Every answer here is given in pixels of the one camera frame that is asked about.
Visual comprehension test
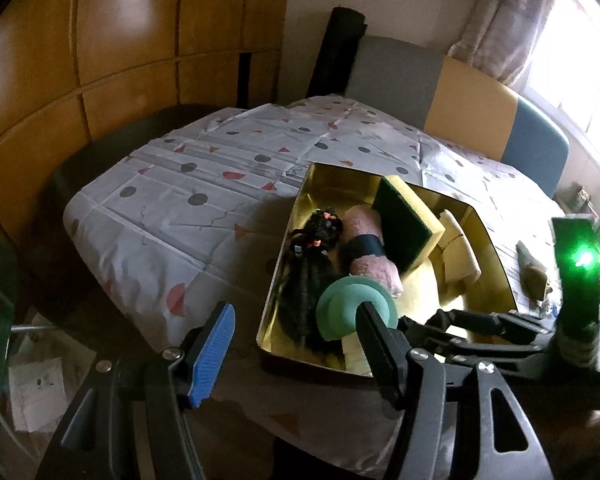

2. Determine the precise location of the floral window curtain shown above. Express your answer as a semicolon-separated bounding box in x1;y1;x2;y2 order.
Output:
448;0;555;87

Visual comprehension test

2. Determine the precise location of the beige cloth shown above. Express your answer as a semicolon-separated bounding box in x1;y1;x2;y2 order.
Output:
430;209;482;287

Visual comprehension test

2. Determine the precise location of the small brown plush toy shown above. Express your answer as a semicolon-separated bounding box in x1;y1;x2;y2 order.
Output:
516;240;552;304

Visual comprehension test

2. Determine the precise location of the green silicone cap bottle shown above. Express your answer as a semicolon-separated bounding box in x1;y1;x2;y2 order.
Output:
316;275;398;341

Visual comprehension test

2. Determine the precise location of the wooden side shelf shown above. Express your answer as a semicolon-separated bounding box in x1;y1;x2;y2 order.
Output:
554;182;600;221

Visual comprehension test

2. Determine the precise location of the green and yellow scrub sponge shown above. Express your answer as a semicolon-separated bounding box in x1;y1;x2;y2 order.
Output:
372;176;445;274

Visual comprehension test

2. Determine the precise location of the pink rolled towel with band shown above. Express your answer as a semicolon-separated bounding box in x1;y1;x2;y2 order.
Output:
338;205;403;299

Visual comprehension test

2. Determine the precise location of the gold metal tray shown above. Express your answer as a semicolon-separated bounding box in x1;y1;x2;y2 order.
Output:
257;164;516;377

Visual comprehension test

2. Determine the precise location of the black knitted cloth with dots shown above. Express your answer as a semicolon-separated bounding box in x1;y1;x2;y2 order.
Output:
277;208;343;356

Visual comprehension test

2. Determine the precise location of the grey yellow blue sofa backrest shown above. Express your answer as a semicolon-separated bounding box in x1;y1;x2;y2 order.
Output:
346;36;569;197

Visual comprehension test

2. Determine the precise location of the patterned white tablecloth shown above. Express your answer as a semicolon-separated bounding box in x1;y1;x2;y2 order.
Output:
64;96;560;479

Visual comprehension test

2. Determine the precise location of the wooden wall cabinet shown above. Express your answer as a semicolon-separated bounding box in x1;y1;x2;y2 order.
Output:
0;0;287;241

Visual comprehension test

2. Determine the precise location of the black rolled mat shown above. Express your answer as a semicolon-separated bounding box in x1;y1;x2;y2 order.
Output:
306;6;367;98

